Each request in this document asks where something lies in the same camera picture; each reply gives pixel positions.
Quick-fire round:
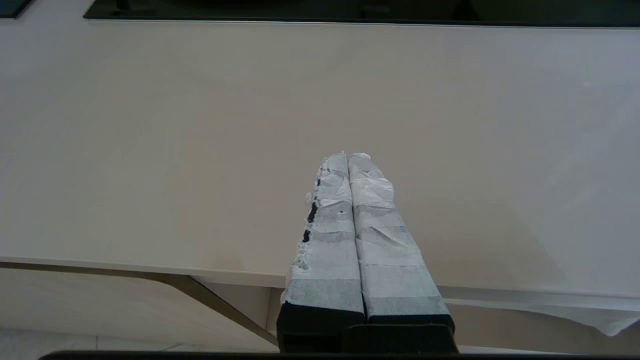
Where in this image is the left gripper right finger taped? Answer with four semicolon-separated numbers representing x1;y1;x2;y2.
348;153;456;331

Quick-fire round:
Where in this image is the black glass cooktop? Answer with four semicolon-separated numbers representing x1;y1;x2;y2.
82;0;640;27
0;0;34;19

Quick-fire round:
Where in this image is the metal counter support brace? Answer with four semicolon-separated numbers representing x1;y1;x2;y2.
0;262;280;348

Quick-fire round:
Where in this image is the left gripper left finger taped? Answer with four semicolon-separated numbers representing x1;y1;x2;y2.
277;151;367;351

